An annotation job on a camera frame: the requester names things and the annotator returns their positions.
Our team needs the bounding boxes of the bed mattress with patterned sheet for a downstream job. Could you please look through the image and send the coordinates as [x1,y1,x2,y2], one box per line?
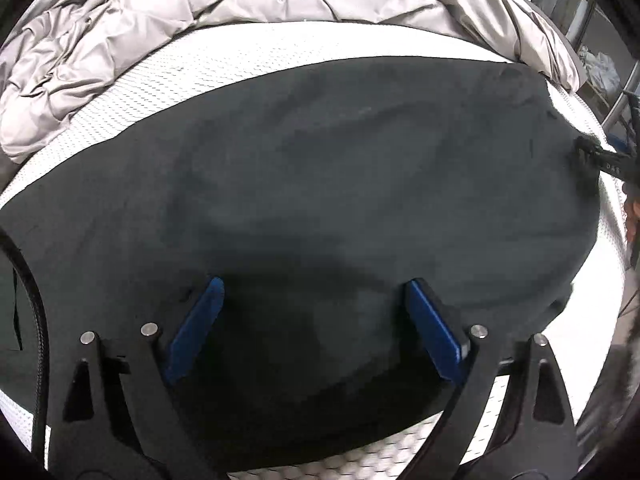
[0,22,640,480]

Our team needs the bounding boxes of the grey duvet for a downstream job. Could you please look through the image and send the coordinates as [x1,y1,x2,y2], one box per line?
[0,0,581,163]

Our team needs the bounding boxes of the black braided cable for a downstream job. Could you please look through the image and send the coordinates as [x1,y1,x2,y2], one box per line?
[0,227,51,461]

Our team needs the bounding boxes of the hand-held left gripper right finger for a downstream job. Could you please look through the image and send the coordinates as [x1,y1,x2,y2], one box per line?
[400,279,581,480]

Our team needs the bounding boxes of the dark open shelf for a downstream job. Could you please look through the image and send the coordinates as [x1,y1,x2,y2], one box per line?
[530,0,640,126]

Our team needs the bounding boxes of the black pants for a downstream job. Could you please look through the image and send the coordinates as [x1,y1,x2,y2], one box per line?
[0,57,608,471]

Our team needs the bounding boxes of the person's right hand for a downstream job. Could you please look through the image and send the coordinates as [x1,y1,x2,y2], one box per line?
[622,194,640,261]

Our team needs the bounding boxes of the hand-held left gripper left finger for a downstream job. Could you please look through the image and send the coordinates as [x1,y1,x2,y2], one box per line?
[47,275,226,480]

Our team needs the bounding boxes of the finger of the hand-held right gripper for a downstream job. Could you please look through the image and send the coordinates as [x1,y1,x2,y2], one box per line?
[570,135,640,181]

